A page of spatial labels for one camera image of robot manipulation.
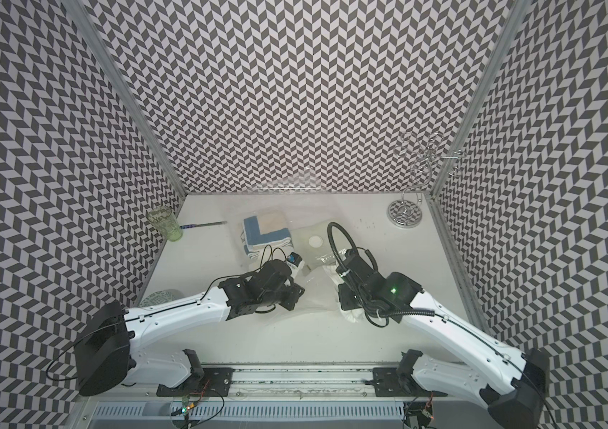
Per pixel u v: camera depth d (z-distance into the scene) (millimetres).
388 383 725
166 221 1033
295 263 718
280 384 738
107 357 393
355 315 680
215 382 723
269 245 933
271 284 590
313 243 991
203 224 942
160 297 846
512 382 380
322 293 789
